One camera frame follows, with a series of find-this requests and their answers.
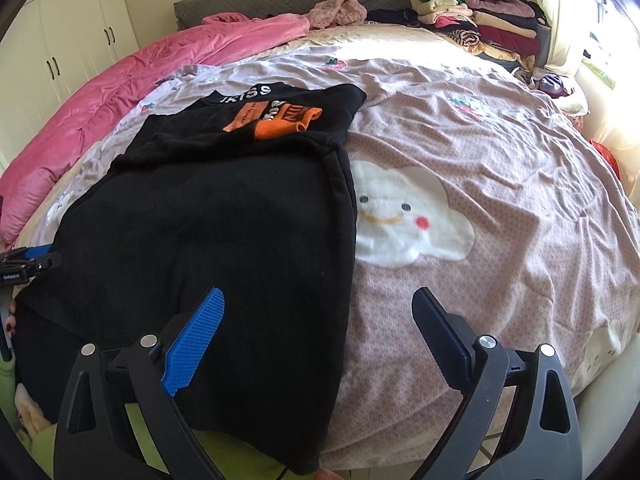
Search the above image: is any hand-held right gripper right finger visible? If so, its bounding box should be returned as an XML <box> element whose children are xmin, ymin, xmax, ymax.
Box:
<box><xmin>411</xmin><ymin>287</ymin><xmax>583</xmax><ymax>480</ymax></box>

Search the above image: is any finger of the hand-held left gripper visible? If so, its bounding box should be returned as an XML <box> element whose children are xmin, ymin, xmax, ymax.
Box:
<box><xmin>12</xmin><ymin>244</ymin><xmax>63</xmax><ymax>273</ymax></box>

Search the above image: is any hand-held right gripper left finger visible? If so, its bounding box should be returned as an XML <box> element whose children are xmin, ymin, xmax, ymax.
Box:
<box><xmin>52</xmin><ymin>287</ymin><xmax>226</xmax><ymax>480</ymax></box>

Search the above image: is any black sweater with orange cuffs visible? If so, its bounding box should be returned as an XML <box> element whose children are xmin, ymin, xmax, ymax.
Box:
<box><xmin>12</xmin><ymin>82</ymin><xmax>368</xmax><ymax>478</ymax></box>

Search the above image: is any stack of folded clothes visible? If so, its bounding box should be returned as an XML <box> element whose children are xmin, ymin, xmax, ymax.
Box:
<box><xmin>410</xmin><ymin>0</ymin><xmax>548</xmax><ymax>68</ymax></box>

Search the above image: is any person's left hand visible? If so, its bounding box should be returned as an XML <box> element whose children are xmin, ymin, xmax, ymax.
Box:
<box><xmin>4</xmin><ymin>300</ymin><xmax>19</xmax><ymax>342</ymax></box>

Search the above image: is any pink quilt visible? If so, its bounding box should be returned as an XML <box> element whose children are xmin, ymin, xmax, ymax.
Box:
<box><xmin>0</xmin><ymin>12</ymin><xmax>311</xmax><ymax>248</ymax></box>

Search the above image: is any cream wardrobe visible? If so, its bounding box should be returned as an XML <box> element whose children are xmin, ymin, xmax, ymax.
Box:
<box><xmin>0</xmin><ymin>0</ymin><xmax>141</xmax><ymax>171</ymax></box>

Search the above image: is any red object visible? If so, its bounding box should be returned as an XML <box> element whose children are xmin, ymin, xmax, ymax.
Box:
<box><xmin>590</xmin><ymin>140</ymin><xmax>621</xmax><ymax>176</ymax></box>

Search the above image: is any purple cloth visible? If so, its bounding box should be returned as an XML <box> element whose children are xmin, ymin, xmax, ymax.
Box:
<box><xmin>515</xmin><ymin>67</ymin><xmax>576</xmax><ymax>98</ymax></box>

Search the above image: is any grey storage box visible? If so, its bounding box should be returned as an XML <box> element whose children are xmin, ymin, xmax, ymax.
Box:
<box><xmin>535</xmin><ymin>22</ymin><xmax>553</xmax><ymax>68</ymax></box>

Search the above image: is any dark navy garment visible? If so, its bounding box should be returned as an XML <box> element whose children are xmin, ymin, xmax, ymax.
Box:
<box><xmin>365</xmin><ymin>8</ymin><xmax>421</xmax><ymax>27</ymax></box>

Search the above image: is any pink fuzzy garment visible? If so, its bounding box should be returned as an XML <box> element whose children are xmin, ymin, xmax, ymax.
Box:
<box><xmin>307</xmin><ymin>0</ymin><xmax>368</xmax><ymax>30</ymax></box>

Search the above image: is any cream curtain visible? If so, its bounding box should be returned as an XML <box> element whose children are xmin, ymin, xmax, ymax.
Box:
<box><xmin>534</xmin><ymin>0</ymin><xmax>601</xmax><ymax>73</ymax></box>

